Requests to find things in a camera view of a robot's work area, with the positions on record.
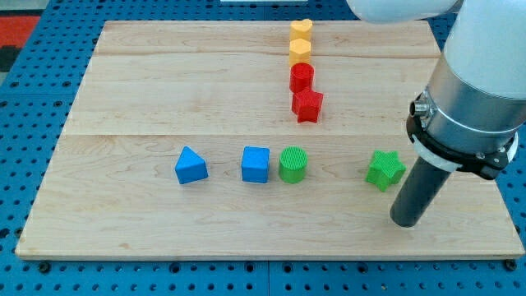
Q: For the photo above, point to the red cylinder block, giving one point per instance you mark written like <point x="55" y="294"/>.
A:
<point x="301" y="77"/>

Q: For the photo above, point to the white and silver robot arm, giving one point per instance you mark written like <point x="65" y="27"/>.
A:
<point x="468" y="116"/>

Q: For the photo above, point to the blue cube block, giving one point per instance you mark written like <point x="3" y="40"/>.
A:
<point x="255" y="164"/>

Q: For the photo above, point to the green cylinder block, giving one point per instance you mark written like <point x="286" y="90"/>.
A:
<point x="292" y="164"/>

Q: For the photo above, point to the red star block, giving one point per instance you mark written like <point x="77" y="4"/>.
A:
<point x="307" y="105"/>

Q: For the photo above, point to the blue triangle block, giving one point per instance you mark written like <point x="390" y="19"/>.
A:
<point x="190" y="166"/>

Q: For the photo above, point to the light wooden board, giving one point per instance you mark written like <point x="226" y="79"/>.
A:
<point x="152" y="87"/>

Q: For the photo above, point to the yellow hexagon block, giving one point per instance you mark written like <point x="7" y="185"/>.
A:
<point x="299" y="51"/>

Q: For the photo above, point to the green star block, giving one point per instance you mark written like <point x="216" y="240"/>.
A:
<point x="385" y="169"/>

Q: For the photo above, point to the yellow heart block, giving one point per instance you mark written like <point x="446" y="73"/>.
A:
<point x="301" y="30"/>

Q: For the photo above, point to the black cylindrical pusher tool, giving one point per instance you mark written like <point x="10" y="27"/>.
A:
<point x="420" y="187"/>

